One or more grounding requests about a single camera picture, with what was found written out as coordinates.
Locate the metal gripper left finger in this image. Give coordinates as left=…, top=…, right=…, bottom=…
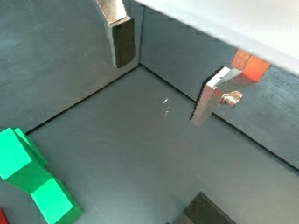
left=94, top=0, right=137, bottom=68

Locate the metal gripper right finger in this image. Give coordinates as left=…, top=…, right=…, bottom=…
left=191, top=50, right=271, bottom=125

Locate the green stepped block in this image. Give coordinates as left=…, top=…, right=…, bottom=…
left=0, top=128, right=83, bottom=224

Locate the red board base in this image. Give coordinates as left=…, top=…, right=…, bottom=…
left=0, top=207, right=10, bottom=224

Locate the black angle bracket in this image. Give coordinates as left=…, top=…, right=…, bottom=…
left=174, top=192, right=237, bottom=224

